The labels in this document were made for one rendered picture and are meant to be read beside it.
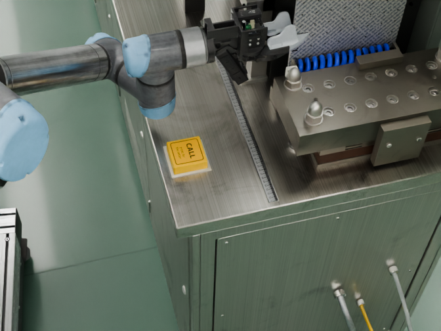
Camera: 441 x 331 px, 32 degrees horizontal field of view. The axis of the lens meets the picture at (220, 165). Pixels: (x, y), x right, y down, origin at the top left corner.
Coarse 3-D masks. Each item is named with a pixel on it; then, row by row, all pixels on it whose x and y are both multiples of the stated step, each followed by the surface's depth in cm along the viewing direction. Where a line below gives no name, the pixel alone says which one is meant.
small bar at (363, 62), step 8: (360, 56) 154; (368, 56) 154; (376, 56) 154; (384, 56) 155; (392, 56) 155; (400, 56) 155; (360, 64) 153; (368, 64) 154; (376, 64) 155; (384, 64) 155
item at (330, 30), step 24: (312, 0) 144; (336, 0) 146; (360, 0) 148; (384, 0) 150; (312, 24) 149; (336, 24) 151; (360, 24) 153; (384, 24) 155; (312, 48) 155; (336, 48) 157; (360, 48) 159
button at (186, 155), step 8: (168, 144) 155; (176, 144) 155; (184, 144) 155; (192, 144) 155; (200, 144) 155; (168, 152) 156; (176, 152) 154; (184, 152) 154; (192, 152) 154; (200, 152) 154; (176, 160) 153; (184, 160) 153; (192, 160) 153; (200, 160) 153; (176, 168) 152; (184, 168) 153; (192, 168) 153; (200, 168) 154
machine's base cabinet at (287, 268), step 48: (96, 0) 284; (144, 144) 208; (144, 192) 241; (432, 192) 162; (192, 240) 151; (240, 240) 156; (288, 240) 162; (336, 240) 167; (384, 240) 173; (432, 240) 179; (192, 288) 166; (240, 288) 173; (288, 288) 179; (336, 288) 186; (384, 288) 194
